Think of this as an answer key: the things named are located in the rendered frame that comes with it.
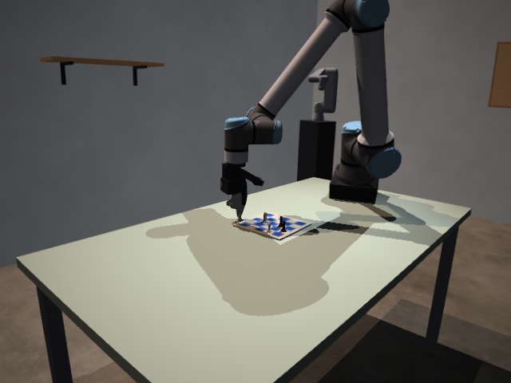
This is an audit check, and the blue and cream chessboard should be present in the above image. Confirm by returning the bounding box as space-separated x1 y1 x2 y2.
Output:
233 211 312 240

